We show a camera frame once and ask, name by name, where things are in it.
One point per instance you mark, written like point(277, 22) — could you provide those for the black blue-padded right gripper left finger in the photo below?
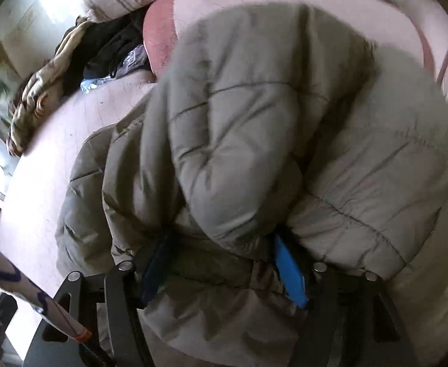
point(94, 321)

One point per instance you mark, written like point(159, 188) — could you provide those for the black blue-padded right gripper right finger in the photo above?
point(304, 286)

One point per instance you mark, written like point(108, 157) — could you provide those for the olive quilted down jacket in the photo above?
point(276, 42)

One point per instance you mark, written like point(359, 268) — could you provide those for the dark clothes pile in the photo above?
point(103, 48)

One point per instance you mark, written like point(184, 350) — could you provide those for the white rod with blue markings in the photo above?
point(15, 282)

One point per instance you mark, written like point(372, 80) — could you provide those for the beige brown patterned blanket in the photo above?
point(40, 95)

